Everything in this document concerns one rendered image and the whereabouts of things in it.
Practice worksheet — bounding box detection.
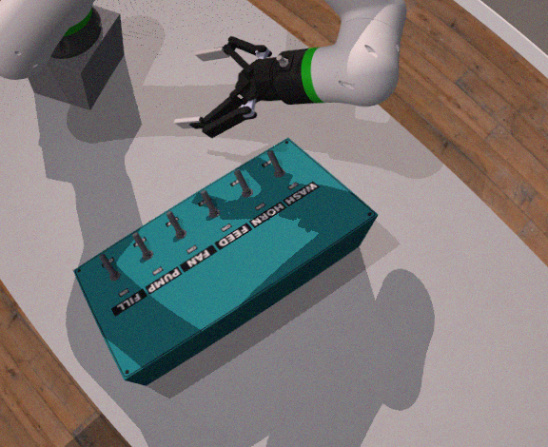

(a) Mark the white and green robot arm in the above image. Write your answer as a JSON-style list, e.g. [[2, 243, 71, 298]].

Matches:
[[0, 0, 406, 107]]

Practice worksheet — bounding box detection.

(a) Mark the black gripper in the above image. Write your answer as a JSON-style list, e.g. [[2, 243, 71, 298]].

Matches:
[[174, 36, 281, 138]]

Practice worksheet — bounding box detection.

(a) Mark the teal switch console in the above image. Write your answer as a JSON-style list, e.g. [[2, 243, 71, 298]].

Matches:
[[73, 138, 378, 386]]

